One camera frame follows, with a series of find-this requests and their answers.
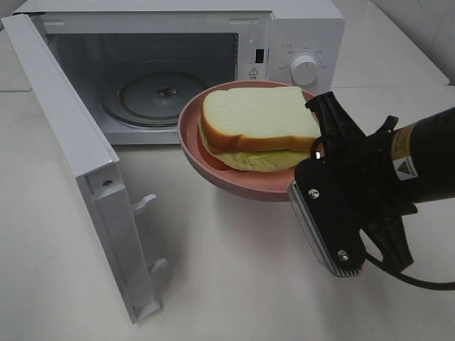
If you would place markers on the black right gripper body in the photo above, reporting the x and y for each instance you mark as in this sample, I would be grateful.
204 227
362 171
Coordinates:
363 165

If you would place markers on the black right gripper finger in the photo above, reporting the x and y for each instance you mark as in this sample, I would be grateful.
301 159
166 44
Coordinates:
387 233
334 122

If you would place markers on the white bread sandwich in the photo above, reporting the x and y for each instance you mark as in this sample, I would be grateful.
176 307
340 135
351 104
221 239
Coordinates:
258 129

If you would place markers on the pink round plate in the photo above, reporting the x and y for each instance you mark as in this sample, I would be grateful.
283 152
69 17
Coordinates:
253 185

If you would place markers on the white microwave door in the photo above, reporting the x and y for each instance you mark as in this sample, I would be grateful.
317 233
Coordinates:
93 163

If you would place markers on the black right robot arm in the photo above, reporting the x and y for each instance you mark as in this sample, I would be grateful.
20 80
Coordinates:
423 158

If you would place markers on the upper white power knob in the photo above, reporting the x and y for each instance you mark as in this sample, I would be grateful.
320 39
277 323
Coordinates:
304 68

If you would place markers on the glass microwave turntable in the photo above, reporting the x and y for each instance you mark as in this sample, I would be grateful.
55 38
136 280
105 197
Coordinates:
153 100

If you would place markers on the white microwave oven body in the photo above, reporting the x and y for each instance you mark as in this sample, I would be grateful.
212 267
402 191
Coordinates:
103 44

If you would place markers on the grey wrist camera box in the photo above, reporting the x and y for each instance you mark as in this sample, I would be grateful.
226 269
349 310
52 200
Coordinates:
327 221

